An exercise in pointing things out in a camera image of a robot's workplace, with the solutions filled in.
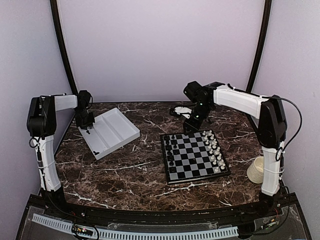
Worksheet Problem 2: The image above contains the white cable duct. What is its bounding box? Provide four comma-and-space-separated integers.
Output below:
31, 213, 239, 240

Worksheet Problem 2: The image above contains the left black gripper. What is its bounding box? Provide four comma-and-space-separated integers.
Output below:
75, 108, 95, 129

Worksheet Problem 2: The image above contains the right black frame post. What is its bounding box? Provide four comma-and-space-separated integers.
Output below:
246, 0, 273, 93

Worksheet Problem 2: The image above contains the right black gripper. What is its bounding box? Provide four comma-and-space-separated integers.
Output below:
183, 101, 214, 135

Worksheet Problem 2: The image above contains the cream ribbed mug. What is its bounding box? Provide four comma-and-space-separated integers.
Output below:
246, 156, 264, 184

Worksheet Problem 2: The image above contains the black white chess board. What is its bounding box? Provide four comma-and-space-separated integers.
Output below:
160, 131, 231, 185

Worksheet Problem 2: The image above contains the black front rail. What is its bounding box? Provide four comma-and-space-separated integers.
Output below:
24, 193, 298, 226

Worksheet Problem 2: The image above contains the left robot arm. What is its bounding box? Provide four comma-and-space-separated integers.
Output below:
26, 90, 95, 193

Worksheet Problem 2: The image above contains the white chess pieces row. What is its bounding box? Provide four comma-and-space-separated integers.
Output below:
201, 130, 227, 174

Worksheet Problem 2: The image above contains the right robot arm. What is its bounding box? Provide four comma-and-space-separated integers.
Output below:
183, 81, 289, 197

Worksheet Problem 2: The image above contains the white plastic tray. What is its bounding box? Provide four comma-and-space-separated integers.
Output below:
79, 107, 140, 160

